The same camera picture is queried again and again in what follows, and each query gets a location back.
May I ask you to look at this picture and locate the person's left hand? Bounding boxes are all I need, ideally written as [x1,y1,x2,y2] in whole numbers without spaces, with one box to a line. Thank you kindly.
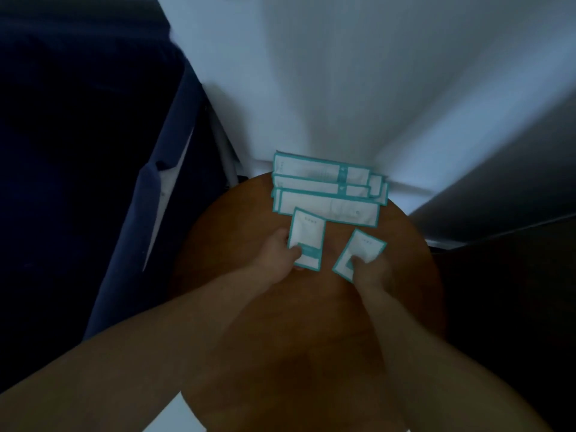
[253,227,303,289]

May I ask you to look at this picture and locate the person's right hand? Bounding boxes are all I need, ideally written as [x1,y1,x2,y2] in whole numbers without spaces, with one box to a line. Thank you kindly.
[349,252,393,295]

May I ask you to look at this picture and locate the teal white boxes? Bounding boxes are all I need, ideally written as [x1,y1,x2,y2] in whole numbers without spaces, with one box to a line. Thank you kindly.
[271,151,390,229]

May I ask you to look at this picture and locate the person's right forearm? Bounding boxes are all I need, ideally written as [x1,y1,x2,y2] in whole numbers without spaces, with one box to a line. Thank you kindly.
[359,283,552,432]

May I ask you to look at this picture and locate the person's left forearm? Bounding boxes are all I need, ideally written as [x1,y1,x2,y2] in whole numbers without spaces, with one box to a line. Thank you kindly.
[0,265,276,432]

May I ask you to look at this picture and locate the round wooden side table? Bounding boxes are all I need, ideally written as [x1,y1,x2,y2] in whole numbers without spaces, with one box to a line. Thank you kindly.
[170,173,446,432]

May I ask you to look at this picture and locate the navy laundry hamper white frame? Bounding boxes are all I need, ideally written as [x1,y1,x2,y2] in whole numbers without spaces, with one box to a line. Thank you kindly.
[0,0,239,392]

